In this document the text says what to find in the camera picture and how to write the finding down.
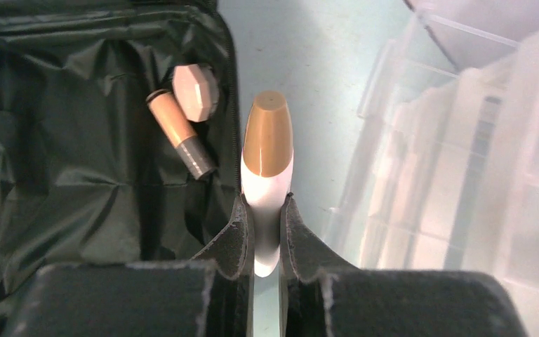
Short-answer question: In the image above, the pink brown small box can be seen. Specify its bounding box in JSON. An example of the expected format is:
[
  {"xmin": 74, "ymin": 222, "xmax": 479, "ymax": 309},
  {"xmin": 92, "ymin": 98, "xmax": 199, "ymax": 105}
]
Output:
[{"xmin": 172, "ymin": 64, "xmax": 220, "ymax": 123}]

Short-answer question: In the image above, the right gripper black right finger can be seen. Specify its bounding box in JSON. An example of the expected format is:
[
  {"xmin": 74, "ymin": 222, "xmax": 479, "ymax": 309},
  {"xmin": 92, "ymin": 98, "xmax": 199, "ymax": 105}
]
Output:
[{"xmin": 279, "ymin": 194, "xmax": 526, "ymax": 336}]

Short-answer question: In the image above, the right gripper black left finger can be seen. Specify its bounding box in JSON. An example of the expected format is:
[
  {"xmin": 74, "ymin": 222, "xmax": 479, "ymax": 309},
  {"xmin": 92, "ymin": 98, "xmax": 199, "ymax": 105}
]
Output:
[{"xmin": 3, "ymin": 195, "xmax": 254, "ymax": 336}]

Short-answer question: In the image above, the orange grey cylindrical tube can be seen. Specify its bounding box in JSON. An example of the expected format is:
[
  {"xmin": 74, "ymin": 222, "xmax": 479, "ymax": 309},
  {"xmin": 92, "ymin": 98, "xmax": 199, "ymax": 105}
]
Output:
[{"xmin": 145, "ymin": 89, "xmax": 215, "ymax": 180}]

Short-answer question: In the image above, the white plastic drawer organizer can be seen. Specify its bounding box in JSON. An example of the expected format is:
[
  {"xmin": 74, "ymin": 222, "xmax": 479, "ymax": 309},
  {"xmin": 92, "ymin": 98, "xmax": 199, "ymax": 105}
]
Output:
[{"xmin": 321, "ymin": 1, "xmax": 539, "ymax": 336}]

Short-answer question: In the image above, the black ribbed hard-shell suitcase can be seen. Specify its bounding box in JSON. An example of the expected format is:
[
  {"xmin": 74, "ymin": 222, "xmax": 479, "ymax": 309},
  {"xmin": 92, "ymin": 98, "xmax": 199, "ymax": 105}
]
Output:
[{"xmin": 0, "ymin": 1, "xmax": 239, "ymax": 333}]

